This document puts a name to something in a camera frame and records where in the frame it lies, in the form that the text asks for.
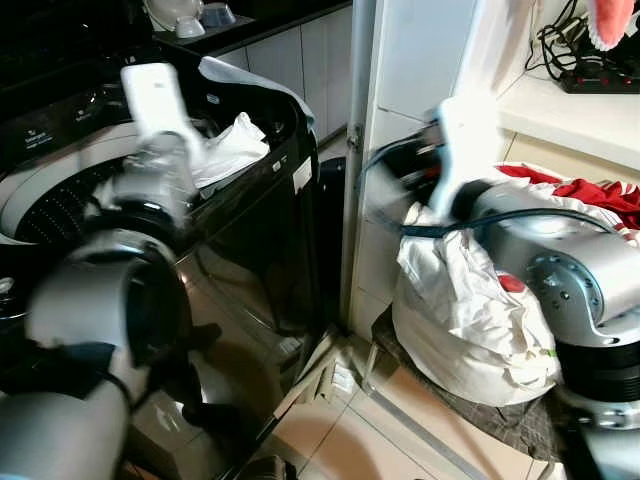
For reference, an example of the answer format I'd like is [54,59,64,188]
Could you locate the grey washing machine lid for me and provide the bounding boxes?
[198,57,317,141]

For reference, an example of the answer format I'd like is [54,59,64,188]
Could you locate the black top-load washing machine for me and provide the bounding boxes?
[0,40,323,480]

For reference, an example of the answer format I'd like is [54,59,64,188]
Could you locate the grey metal pole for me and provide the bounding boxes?
[340,0,379,336]

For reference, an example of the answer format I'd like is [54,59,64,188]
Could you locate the red and white garment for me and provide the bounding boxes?
[497,163,640,231]

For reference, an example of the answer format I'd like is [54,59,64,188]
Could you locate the white laundry bundle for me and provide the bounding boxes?
[392,165,640,406]

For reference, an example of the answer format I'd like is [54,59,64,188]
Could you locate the black power strip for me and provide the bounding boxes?
[560,62,640,94]

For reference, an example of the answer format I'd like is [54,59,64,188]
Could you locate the white crumpled cloth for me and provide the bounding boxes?
[190,112,271,189]

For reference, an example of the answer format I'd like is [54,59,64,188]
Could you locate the pink fluffy duster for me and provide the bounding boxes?
[587,0,636,51]

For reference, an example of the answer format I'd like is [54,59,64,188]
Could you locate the small grey bowl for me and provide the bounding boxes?
[200,3,238,29]

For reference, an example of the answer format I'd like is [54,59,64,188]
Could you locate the white ceramic bowl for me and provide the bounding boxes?
[145,0,206,31]

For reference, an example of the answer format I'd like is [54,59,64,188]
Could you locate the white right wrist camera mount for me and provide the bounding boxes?
[432,95,501,216]

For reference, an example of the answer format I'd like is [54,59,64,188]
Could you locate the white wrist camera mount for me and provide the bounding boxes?
[120,62,206,141]
[432,95,501,216]

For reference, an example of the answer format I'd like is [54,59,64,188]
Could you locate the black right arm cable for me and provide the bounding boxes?
[360,140,621,241]

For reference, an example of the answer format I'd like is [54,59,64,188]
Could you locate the tangled black power cables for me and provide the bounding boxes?
[525,0,601,81]

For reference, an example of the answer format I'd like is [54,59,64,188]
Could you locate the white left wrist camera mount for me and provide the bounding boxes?
[120,62,206,141]

